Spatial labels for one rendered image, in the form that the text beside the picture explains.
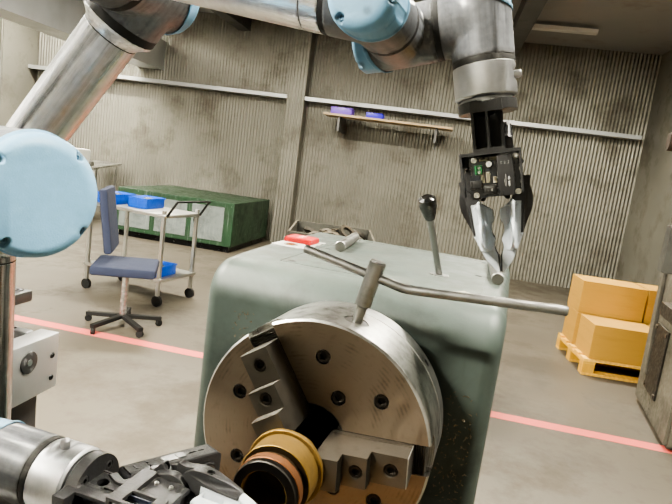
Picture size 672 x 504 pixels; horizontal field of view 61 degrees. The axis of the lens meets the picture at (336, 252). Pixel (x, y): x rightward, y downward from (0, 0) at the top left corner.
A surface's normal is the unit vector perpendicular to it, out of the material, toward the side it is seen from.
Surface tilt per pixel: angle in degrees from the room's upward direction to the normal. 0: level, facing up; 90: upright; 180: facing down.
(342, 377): 90
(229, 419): 90
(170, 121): 90
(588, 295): 90
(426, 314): 55
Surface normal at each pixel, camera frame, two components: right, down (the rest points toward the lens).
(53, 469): -0.12, -0.59
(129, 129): -0.19, 0.12
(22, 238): 0.80, 0.19
